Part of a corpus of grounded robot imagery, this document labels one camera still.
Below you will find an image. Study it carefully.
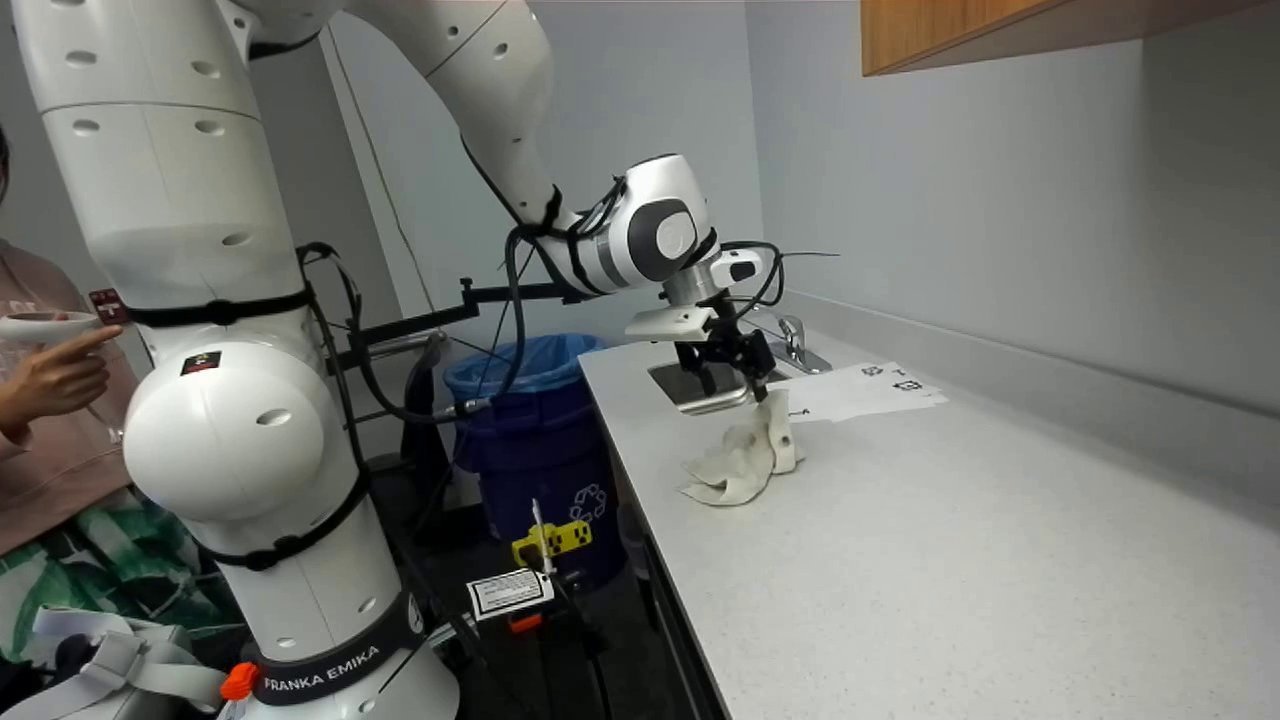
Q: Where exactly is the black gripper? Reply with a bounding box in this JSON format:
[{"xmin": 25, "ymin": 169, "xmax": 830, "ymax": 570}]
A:
[{"xmin": 670, "ymin": 308, "xmax": 790, "ymax": 408}]

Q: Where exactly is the white handheld device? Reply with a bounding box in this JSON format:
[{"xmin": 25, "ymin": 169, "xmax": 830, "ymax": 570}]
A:
[{"xmin": 0, "ymin": 308, "xmax": 113, "ymax": 350}]

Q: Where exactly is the person hand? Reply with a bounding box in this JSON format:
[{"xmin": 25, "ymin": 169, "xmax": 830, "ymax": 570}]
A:
[{"xmin": 0, "ymin": 324, "xmax": 128, "ymax": 435}]

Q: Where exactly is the metal sink faucet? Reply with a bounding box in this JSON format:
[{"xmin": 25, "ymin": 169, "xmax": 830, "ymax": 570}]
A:
[{"xmin": 770, "ymin": 312, "xmax": 830, "ymax": 376}]

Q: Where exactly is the white paper sheet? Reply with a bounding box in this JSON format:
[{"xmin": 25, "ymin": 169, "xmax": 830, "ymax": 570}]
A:
[{"xmin": 774, "ymin": 357, "xmax": 953, "ymax": 428}]

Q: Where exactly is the blue recycling bin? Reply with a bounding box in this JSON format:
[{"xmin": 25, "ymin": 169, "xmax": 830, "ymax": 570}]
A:
[{"xmin": 438, "ymin": 333, "xmax": 632, "ymax": 592}]

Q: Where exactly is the yellow power strip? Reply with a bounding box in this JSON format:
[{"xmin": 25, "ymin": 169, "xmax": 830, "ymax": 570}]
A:
[{"xmin": 506, "ymin": 495, "xmax": 594, "ymax": 574}]

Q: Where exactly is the white labelled box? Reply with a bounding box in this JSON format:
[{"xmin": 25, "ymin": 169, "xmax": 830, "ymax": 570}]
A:
[{"xmin": 460, "ymin": 569, "xmax": 558, "ymax": 624}]

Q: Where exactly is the orange round knob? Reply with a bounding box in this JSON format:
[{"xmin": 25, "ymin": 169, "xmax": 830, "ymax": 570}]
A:
[{"xmin": 216, "ymin": 656, "xmax": 261, "ymax": 708}]

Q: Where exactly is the green patterned fabric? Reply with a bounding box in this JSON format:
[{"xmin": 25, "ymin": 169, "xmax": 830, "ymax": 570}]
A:
[{"xmin": 0, "ymin": 486, "xmax": 250, "ymax": 672}]

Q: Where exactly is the person in pink shirt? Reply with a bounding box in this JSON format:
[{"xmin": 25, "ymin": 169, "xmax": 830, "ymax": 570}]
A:
[{"xmin": 0, "ymin": 124, "xmax": 134, "ymax": 556}]

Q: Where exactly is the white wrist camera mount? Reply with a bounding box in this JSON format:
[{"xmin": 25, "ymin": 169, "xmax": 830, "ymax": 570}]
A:
[{"xmin": 620, "ymin": 303, "xmax": 721, "ymax": 346}]

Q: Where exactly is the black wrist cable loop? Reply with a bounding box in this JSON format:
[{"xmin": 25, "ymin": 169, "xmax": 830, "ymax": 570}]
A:
[{"xmin": 715, "ymin": 236, "xmax": 790, "ymax": 324}]

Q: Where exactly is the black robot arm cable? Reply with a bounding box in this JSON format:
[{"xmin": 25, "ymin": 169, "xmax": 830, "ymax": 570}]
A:
[{"xmin": 294, "ymin": 173, "xmax": 632, "ymax": 432}]

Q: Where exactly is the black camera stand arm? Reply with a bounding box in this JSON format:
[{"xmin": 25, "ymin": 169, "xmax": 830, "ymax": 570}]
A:
[{"xmin": 323, "ymin": 271, "xmax": 590, "ymax": 376}]

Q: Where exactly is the wooden wall cabinet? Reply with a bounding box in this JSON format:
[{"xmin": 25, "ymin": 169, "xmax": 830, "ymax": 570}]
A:
[{"xmin": 855, "ymin": 0, "xmax": 1257, "ymax": 79}]

